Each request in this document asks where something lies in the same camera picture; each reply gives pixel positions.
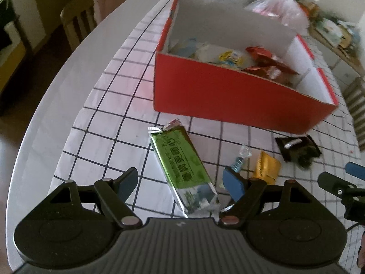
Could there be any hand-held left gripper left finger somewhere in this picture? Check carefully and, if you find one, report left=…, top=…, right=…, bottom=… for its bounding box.
left=37, top=167, right=143, bottom=229

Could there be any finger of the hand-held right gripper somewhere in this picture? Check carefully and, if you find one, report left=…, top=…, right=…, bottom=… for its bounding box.
left=344, top=162, right=365, bottom=181
left=317, top=171, right=365, bottom=203

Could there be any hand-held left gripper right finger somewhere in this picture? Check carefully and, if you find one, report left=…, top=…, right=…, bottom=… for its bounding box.
left=218, top=167, right=318, bottom=230

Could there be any clear candy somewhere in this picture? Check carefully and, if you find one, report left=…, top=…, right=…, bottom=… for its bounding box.
left=231, top=145, right=253, bottom=173

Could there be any gold snack packet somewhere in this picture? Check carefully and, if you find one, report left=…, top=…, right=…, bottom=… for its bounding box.
left=252, top=151, right=281, bottom=184

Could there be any black snack packet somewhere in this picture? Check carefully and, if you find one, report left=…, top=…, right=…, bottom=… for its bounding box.
left=275, top=135, right=321, bottom=169

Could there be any green snack packet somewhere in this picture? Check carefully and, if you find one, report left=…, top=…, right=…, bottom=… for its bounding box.
left=148, top=119, right=221, bottom=219

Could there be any red cardboard box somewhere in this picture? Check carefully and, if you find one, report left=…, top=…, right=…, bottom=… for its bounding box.
left=153, top=0, right=340, bottom=135

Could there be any red snack packet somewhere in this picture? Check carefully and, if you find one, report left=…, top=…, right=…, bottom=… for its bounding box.
left=242, top=61, right=300, bottom=80

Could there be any yellow cartoon snack packet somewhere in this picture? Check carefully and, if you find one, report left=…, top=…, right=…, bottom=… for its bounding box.
left=218, top=50, right=246, bottom=66

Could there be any silver snack packet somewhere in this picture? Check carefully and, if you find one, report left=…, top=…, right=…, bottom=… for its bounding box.
left=197, top=44, right=220, bottom=62

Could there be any brown-red snack packet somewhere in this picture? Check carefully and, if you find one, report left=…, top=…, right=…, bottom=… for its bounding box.
left=246, top=46, right=288, bottom=66

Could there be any white checked tablecloth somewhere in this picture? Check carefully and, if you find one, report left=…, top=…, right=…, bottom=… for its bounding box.
left=55, top=0, right=361, bottom=220

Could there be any white sideboard cabinet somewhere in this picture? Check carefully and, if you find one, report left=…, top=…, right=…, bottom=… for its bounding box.
left=309, top=20, right=365, bottom=77

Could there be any wooden chair with cloth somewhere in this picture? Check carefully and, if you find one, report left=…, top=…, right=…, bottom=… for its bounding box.
left=60, top=0, right=147, bottom=52

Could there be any pink plastic bag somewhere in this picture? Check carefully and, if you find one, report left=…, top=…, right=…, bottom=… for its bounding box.
left=252, top=0, right=310, bottom=32

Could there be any pink cloth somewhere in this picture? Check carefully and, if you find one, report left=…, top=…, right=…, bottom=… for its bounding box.
left=93, top=0, right=127, bottom=25

